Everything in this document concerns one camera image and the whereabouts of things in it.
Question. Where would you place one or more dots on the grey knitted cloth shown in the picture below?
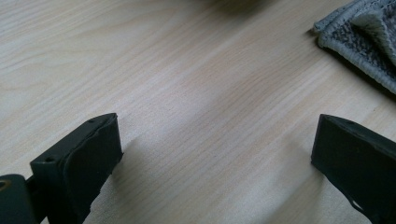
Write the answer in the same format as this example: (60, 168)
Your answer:
(364, 40)

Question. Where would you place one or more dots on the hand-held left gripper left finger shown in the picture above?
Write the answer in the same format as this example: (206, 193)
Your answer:
(84, 168)

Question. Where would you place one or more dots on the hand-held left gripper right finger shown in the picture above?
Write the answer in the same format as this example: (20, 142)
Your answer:
(355, 161)

